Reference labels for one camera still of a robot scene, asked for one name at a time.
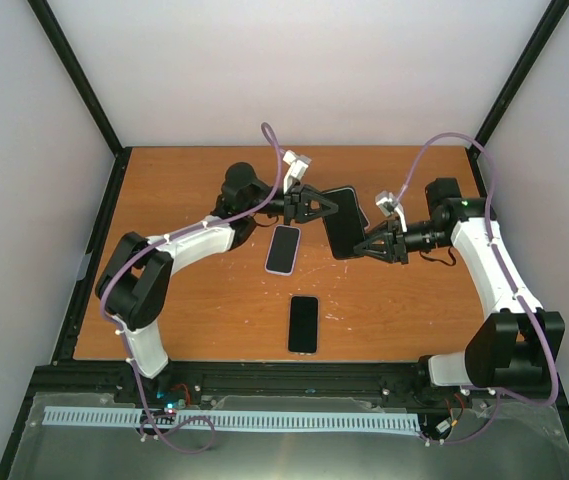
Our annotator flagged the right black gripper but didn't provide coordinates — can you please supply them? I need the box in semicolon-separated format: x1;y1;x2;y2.
353;216;452;264

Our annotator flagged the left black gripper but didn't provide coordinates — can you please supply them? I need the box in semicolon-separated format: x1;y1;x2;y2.
246;182;339;226

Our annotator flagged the black phone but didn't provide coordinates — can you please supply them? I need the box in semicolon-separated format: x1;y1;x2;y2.
323;186;365;260
287;296;319;355

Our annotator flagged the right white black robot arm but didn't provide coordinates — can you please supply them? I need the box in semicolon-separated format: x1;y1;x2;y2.
354;178;565;406

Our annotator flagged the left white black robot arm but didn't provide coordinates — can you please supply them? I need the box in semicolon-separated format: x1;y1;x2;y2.
95;162;339;403

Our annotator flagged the phone in pink case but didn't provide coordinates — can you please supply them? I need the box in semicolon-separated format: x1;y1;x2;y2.
358;205;370;230

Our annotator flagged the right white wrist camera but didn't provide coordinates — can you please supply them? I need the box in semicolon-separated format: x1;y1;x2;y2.
375;191;407;232

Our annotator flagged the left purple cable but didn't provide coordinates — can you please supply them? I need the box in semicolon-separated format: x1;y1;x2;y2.
99;121;288;456

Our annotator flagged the purple cable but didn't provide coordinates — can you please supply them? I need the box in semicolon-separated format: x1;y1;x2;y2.
99;121;288;456
396;130;561;447

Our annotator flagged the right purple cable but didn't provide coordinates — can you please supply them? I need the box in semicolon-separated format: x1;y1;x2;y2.
396;130;561;447

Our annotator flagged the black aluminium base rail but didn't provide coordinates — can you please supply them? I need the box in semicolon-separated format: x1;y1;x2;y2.
33;361;563;414

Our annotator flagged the light blue slotted cable duct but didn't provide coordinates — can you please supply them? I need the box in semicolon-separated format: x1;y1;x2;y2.
41;406;420;436

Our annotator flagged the right black frame post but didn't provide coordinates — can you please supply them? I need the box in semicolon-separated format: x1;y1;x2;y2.
475;0;569;147

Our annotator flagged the black frame post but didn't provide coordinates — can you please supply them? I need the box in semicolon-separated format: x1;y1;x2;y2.
27;0;132;161
475;0;569;147

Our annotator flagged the left black frame post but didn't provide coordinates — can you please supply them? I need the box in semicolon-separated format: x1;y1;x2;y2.
27;0;132;161

